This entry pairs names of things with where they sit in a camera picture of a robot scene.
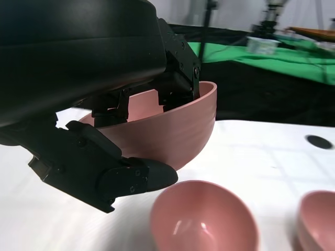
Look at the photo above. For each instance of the green cloth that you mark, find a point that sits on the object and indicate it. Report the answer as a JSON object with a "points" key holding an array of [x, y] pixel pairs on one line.
{"points": [[261, 58]]}

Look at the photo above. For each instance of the black round table grommet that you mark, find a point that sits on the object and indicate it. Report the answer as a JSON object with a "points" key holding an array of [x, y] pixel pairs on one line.
{"points": [[319, 142]]}

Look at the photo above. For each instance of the black stand pole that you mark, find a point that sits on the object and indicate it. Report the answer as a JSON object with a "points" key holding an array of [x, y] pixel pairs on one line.
{"points": [[206, 26]]}

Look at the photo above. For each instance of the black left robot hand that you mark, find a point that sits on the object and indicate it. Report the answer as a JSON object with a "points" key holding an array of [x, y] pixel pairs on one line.
{"points": [[65, 52]]}

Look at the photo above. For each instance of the pink plastic bowl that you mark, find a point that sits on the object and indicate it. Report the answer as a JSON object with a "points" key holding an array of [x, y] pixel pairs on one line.
{"points": [[170, 130], [319, 217], [209, 209]]}

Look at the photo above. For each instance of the black backdrop cloth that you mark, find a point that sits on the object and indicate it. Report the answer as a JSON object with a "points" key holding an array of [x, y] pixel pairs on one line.
{"points": [[261, 99]]}

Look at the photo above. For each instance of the white round container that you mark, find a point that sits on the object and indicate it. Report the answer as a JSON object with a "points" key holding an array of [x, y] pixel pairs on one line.
{"points": [[261, 45]]}

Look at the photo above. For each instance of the brown wooden board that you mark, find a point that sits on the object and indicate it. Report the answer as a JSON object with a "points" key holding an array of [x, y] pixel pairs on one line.
{"points": [[314, 32]]}

